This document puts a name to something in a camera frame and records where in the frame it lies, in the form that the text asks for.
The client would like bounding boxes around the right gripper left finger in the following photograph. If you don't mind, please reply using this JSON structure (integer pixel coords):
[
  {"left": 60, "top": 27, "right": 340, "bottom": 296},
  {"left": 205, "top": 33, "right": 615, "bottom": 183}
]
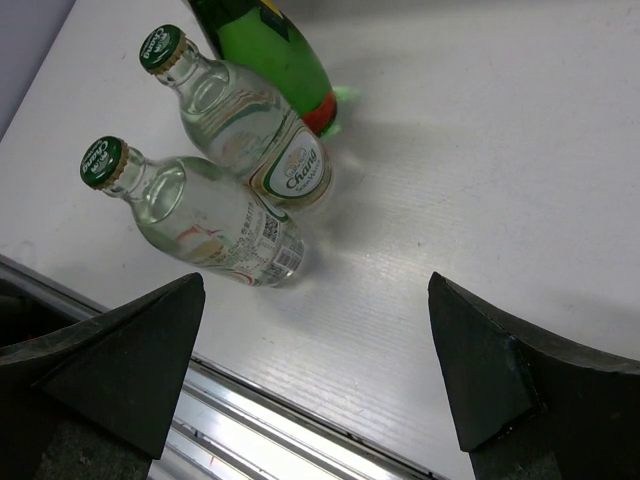
[{"left": 1, "top": 273, "right": 205, "bottom": 479}]

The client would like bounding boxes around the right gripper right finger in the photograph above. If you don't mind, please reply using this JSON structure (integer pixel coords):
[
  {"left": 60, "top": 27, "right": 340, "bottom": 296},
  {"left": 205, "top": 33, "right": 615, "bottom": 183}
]
[{"left": 428, "top": 273, "right": 639, "bottom": 479}]

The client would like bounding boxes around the clear soda bottle front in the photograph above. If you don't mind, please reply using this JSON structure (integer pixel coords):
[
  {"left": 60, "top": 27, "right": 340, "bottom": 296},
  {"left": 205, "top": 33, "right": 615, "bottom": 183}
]
[{"left": 80, "top": 136, "right": 305, "bottom": 287}]

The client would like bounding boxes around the clear soda bottle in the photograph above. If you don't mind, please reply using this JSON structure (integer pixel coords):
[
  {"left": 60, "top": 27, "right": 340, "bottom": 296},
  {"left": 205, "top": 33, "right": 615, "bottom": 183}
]
[
  {"left": 80, "top": 136, "right": 305, "bottom": 287},
  {"left": 139, "top": 24, "right": 332, "bottom": 210}
]

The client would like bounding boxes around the green glass bottle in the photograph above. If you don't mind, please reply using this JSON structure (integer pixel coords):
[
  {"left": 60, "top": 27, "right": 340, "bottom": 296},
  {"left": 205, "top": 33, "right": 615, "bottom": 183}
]
[{"left": 188, "top": 0, "right": 338, "bottom": 136}]

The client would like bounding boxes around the aluminium front rail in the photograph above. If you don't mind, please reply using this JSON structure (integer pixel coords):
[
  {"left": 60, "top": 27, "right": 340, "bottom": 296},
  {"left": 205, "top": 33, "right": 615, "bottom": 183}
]
[{"left": 0, "top": 254, "right": 451, "bottom": 480}]

